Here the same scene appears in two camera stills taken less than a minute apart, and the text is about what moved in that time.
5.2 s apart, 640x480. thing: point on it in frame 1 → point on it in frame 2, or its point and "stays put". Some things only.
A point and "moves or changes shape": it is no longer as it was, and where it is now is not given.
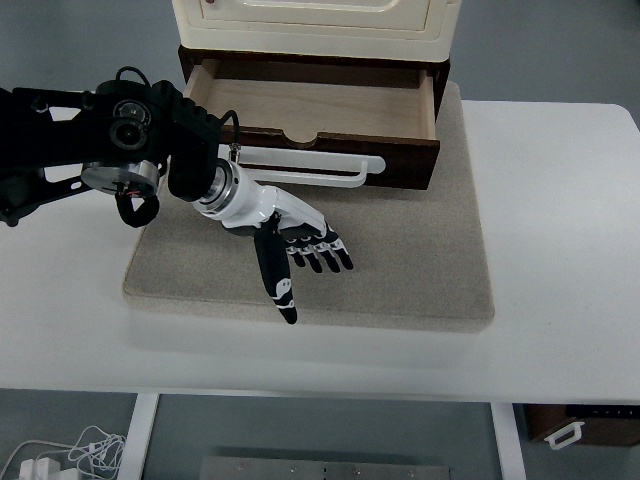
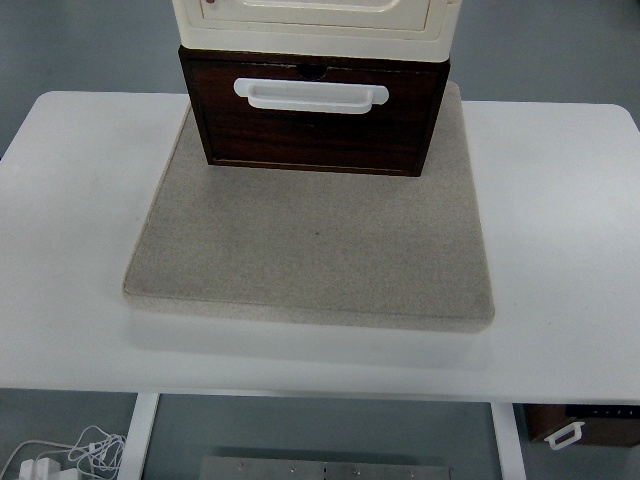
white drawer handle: [256, 155] → [310, 96]
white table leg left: [138, 438] stays put
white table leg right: [509, 443] stays put
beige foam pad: [418, 257] stays put
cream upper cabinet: [424, 30] stays put
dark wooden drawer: [353, 108] moves or changes shape
